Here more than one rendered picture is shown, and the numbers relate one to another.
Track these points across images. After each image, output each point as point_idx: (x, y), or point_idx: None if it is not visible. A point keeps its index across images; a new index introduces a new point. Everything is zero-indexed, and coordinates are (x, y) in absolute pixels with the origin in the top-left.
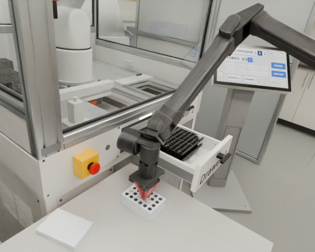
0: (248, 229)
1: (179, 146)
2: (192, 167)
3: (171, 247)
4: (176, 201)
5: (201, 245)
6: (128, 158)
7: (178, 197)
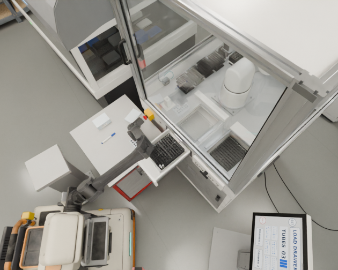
0: (117, 180)
1: (153, 152)
2: None
3: (118, 148)
4: None
5: (116, 158)
6: None
7: None
